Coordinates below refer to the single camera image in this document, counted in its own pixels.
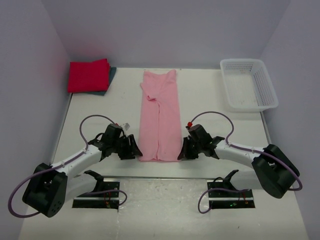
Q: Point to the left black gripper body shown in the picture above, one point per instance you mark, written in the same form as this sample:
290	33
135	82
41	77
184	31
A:
127	149

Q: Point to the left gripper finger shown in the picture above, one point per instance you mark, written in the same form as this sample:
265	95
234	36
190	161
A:
125	152
133	147

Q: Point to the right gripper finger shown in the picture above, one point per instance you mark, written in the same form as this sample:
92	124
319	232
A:
192	152
185	153

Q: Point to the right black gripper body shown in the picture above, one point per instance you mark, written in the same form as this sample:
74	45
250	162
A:
190	148

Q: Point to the pink t shirt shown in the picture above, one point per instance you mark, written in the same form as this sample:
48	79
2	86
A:
160	131

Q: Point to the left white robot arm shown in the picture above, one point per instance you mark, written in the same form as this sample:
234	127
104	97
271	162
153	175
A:
52	185

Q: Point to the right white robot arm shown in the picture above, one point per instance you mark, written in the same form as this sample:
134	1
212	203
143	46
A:
274	171

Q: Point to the folded red t shirt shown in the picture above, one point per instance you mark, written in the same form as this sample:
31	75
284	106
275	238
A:
90	76

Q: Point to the white plastic basket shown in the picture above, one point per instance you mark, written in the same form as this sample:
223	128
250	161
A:
248	86

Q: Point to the folded teal t shirt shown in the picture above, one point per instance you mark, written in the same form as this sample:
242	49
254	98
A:
112	73

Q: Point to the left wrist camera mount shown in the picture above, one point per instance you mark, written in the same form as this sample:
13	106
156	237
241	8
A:
124	126

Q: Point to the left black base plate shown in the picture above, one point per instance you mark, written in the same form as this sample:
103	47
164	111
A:
108	200

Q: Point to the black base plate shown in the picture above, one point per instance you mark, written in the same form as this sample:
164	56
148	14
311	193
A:
220	199
108	200

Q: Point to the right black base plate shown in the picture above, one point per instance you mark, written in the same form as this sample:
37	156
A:
220	199

